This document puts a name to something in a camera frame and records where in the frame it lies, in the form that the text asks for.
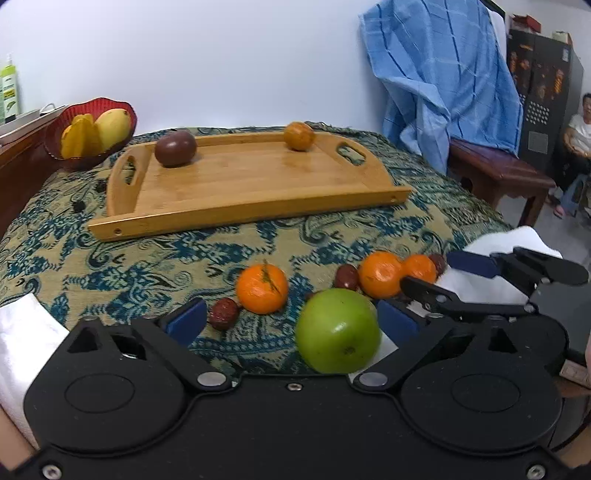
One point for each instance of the white cloth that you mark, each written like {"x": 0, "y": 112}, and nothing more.
{"x": 23, "y": 350}
{"x": 517, "y": 237}

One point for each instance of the teal patterned tablecloth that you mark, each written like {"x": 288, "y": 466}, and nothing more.
{"x": 138, "y": 267}

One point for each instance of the red date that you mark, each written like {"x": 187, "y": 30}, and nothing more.
{"x": 225, "y": 314}
{"x": 437, "y": 263}
{"x": 346, "y": 277}

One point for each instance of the red box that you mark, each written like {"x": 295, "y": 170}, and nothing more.
{"x": 525, "y": 23}

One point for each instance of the yellow mango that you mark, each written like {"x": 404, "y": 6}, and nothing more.
{"x": 113, "y": 127}

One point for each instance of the green bottle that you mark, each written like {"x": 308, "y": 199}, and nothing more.
{"x": 9, "y": 92}

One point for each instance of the white tray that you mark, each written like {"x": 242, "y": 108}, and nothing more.
{"x": 27, "y": 121}

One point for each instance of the dark wooden stool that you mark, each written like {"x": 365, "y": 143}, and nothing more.
{"x": 494, "y": 170}

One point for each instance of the brownish orange fruit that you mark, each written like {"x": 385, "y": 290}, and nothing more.
{"x": 299, "y": 135}

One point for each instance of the brown passion fruit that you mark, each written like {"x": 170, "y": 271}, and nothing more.
{"x": 175, "y": 146}

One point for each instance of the red fruit bowl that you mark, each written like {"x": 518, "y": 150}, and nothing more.
{"x": 78, "y": 162}

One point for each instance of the tangerine with stem mark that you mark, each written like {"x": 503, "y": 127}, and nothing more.
{"x": 262, "y": 288}

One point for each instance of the large tangerine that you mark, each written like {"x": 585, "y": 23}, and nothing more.
{"x": 381, "y": 274}

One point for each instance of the blue checked cloth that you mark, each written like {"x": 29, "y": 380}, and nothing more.
{"x": 438, "y": 69}

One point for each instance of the black printed cabinet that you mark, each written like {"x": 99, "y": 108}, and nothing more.
{"x": 545, "y": 92}

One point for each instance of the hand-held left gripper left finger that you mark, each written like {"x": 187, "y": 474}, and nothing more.
{"x": 187, "y": 321}

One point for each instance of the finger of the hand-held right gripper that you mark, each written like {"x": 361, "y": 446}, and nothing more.
{"x": 471, "y": 264}
{"x": 425, "y": 290}

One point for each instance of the small tangerine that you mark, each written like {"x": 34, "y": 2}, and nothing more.
{"x": 419, "y": 270}

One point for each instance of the dark wooden furniture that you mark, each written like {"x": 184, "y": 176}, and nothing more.
{"x": 18, "y": 175}

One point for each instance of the green apple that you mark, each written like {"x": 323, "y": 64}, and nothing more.
{"x": 338, "y": 330}

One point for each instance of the blue plastic stool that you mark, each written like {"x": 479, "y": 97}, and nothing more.
{"x": 572, "y": 194}

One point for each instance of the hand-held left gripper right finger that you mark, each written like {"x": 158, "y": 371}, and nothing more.
{"x": 397, "y": 323}

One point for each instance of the wooden tray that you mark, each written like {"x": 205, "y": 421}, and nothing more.
{"x": 258, "y": 180}

